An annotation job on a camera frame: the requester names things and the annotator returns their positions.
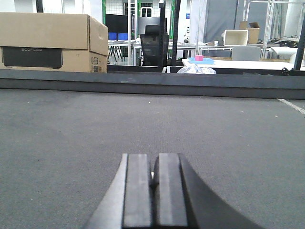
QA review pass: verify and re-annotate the black vertical post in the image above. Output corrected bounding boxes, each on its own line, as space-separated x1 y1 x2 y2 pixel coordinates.
171 0 181 66

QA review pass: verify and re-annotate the small open cardboard box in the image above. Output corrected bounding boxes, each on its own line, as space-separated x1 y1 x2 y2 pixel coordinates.
239 21 260 44

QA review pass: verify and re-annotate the white plastic bin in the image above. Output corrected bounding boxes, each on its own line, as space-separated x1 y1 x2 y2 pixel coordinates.
224 30 248 46

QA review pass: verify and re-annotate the pink tape roll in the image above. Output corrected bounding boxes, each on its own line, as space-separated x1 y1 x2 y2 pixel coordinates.
194 55 204 62

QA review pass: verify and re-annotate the black office chair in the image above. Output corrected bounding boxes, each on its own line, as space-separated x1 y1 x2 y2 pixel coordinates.
140 24 169 66

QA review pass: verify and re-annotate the grey chair back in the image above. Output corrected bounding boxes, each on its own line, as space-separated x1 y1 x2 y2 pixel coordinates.
232 45 261 61

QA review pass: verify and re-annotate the clear plastic bag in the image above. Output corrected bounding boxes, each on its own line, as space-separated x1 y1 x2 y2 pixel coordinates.
177 64 216 74

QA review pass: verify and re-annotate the white table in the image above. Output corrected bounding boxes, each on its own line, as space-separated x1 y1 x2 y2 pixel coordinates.
197 60 294 70

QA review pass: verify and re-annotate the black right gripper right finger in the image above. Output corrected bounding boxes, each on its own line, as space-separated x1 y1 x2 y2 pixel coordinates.
153 153 261 229

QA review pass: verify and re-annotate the light blue tray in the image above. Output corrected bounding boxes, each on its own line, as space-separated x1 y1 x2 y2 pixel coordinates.
187 57 214 64

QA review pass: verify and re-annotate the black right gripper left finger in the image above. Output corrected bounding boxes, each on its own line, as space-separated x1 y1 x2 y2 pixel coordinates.
83 154 153 229

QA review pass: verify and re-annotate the black conveyor side rail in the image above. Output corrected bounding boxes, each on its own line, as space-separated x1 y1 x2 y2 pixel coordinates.
0 69 305 100

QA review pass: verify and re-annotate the large brown cardboard box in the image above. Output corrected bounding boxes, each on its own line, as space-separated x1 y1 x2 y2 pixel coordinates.
0 12 108 73

